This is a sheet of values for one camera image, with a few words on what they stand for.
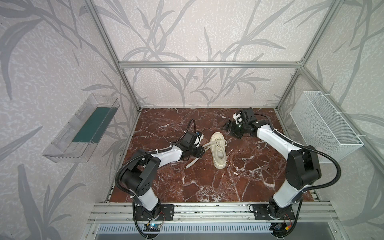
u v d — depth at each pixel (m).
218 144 0.91
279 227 0.75
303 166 0.46
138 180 0.46
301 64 0.94
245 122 0.71
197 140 0.78
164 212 0.73
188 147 0.72
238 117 0.82
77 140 0.63
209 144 0.96
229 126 0.80
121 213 0.75
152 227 0.72
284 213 0.68
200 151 0.81
